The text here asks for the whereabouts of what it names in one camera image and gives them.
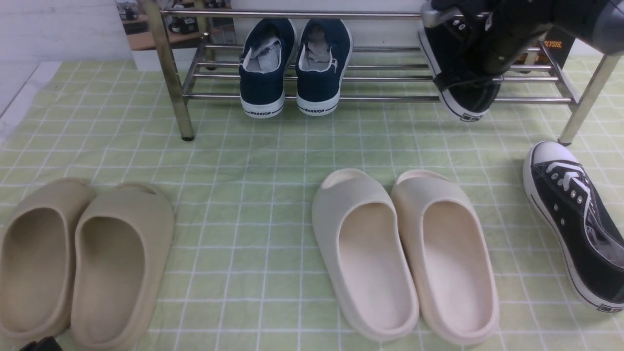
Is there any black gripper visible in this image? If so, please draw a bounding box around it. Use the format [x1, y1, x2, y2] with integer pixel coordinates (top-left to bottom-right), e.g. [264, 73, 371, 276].
[421, 0, 554, 76]

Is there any black canvas sneaker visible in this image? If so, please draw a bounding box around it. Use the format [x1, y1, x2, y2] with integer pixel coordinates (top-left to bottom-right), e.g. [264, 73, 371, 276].
[417, 19, 501, 122]
[522, 141, 624, 313]

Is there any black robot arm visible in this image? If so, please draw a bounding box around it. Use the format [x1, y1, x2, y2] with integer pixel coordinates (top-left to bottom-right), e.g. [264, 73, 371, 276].
[421, 0, 623, 83]

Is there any metal shoe rack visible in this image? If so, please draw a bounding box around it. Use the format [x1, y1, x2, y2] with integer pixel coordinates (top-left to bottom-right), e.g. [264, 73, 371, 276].
[145, 0, 623, 146]

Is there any right navy blue sneaker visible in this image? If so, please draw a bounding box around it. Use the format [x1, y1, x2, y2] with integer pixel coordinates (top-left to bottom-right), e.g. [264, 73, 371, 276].
[295, 19, 353, 117]

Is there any navy blue sneaker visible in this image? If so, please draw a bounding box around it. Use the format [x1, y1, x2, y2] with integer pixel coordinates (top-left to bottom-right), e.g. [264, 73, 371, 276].
[295, 19, 353, 117]
[238, 18, 298, 118]

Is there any dark poster with orange text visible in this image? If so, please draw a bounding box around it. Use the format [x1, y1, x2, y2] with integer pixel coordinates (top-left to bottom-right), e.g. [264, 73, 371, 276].
[516, 37, 575, 69]

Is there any left navy blue sneaker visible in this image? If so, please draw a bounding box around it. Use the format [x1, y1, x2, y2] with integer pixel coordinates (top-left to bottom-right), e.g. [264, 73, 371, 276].
[238, 18, 298, 118]

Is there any right cream foam slide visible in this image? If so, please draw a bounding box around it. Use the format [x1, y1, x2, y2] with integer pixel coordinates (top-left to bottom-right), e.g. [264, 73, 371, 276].
[390, 169, 500, 346]

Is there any cream foam slide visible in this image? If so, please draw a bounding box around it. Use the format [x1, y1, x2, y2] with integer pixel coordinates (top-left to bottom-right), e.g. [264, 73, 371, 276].
[311, 168, 419, 342]
[390, 169, 500, 346]

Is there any left cream foam slide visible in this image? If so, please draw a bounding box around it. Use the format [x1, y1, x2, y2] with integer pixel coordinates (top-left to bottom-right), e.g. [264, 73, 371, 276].
[311, 168, 419, 342]

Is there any green checkered floor cloth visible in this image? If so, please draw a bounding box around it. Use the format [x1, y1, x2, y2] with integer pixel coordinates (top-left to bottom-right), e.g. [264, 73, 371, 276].
[0, 62, 623, 351]

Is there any right tan foam slide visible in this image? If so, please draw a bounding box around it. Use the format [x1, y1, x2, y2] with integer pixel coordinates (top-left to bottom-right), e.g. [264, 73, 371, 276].
[71, 182, 175, 351]

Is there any tan foam slide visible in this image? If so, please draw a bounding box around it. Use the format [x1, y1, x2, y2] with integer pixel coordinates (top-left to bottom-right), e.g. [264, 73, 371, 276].
[0, 177, 96, 345]
[71, 182, 175, 351]

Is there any left tan foam slide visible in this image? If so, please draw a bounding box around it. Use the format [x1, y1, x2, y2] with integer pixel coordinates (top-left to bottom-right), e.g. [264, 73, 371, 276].
[0, 177, 96, 345]

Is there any black object at bottom edge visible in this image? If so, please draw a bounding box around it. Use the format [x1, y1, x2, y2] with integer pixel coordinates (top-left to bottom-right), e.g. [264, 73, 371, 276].
[19, 337, 63, 351]

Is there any photo poster on wall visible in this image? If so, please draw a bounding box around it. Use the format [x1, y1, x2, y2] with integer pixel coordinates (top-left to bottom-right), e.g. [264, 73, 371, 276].
[115, 0, 236, 51]

